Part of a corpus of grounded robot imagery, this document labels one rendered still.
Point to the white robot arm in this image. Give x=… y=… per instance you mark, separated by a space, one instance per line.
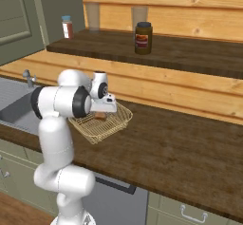
x=53 y=134

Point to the silver cupboard knob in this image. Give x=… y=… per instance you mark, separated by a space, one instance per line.
x=6 y=174

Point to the grey dishwasher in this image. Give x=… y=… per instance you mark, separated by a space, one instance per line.
x=117 y=206

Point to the grey-green drawer front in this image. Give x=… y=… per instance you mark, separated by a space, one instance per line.
x=167 y=213

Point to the grey steel sink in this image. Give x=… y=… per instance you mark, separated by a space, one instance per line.
x=15 y=108

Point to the small brown block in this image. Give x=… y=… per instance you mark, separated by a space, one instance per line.
x=100 y=116

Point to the woven wicker basket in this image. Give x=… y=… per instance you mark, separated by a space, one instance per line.
x=98 y=130

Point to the grey-green wall cabinet body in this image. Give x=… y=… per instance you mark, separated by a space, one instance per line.
x=60 y=1

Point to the grey-green panel under sink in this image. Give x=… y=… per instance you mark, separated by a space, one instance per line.
x=19 y=151

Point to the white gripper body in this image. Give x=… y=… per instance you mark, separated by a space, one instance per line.
x=104 y=108

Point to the spice jar with blue lid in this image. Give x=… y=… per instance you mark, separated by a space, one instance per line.
x=67 y=28

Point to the grey-green wall cabinet door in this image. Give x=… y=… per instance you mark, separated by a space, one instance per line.
x=15 y=20

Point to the dark jar with orange label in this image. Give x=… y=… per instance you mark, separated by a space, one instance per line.
x=143 y=40

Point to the grey-green base cupboard door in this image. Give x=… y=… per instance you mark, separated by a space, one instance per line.
x=22 y=187

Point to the dark wooden shelf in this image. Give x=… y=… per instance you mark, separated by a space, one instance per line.
x=190 y=56

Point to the grey sink tap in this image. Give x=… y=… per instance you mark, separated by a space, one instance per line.
x=29 y=78

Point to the clear drinking glass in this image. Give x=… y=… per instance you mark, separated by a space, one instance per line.
x=93 y=16
x=139 y=14

